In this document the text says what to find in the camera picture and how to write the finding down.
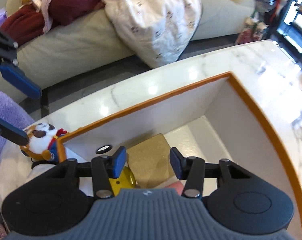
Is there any purple fuzzy sleeve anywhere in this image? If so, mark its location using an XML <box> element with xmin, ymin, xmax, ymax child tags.
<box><xmin>0</xmin><ymin>88</ymin><xmax>35</xmax><ymax>240</ymax></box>

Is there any beige sofa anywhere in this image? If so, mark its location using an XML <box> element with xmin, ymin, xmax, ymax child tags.
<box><xmin>17</xmin><ymin>0</ymin><xmax>255</xmax><ymax>89</ymax></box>

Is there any dark red garment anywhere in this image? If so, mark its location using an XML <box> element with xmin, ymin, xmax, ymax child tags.
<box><xmin>0</xmin><ymin>0</ymin><xmax>105</xmax><ymax>46</ymax></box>

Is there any yellow round tin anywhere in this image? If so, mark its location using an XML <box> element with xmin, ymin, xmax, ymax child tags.
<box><xmin>109</xmin><ymin>166</ymin><xmax>137</xmax><ymax>196</ymax></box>

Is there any floral tote bag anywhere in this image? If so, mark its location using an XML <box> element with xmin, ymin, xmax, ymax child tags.
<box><xmin>235</xmin><ymin>17</ymin><xmax>268</xmax><ymax>45</ymax></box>

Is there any gold cardboard box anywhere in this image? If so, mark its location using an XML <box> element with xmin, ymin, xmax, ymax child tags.
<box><xmin>127</xmin><ymin>134</ymin><xmax>177</xmax><ymax>189</ymax></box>

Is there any orange cardboard storage box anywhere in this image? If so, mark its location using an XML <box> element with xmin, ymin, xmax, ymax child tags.
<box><xmin>56</xmin><ymin>71</ymin><xmax>302</xmax><ymax>239</ymax></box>

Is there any brown dog plush keychain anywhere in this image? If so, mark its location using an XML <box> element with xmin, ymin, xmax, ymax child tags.
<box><xmin>20</xmin><ymin>123</ymin><xmax>68</xmax><ymax>163</ymax></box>

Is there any white panda print blanket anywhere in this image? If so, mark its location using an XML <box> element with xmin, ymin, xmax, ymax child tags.
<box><xmin>103</xmin><ymin>0</ymin><xmax>203</xmax><ymax>68</ymax></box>

